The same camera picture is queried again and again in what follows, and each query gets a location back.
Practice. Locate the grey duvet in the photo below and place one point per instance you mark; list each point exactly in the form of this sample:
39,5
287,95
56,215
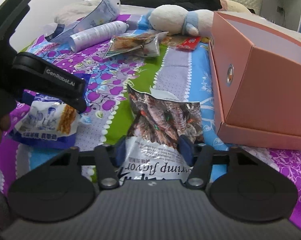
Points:
75,11

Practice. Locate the white spray can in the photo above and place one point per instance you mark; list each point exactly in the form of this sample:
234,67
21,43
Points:
90,37

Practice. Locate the clear plastic bag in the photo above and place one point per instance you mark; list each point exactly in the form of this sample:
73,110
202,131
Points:
107,11

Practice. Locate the green orange snack packet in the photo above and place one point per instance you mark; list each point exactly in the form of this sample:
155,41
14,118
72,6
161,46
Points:
143,45

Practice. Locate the blue white cabbage snack bag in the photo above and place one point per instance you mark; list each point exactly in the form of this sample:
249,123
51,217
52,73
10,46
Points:
49,123

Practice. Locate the white blue plush toy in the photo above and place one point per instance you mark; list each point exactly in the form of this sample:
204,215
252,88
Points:
177,20

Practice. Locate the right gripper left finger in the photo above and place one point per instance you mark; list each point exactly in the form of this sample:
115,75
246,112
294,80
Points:
107,159

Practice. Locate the brown shrimp flavor snack bag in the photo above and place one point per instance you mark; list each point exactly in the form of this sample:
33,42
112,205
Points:
151,144

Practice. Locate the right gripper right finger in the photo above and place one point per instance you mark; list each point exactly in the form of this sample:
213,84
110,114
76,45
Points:
199,158

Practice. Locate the beige pillow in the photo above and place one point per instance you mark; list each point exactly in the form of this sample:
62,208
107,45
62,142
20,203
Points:
232,6

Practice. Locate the pink cardboard box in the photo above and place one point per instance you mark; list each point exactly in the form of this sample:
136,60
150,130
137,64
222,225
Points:
256,76

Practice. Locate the colourful floral bed sheet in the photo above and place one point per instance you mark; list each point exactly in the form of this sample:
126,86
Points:
186,75

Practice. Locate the red orange noodle snack packet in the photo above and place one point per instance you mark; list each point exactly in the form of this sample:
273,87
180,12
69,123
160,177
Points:
180,42

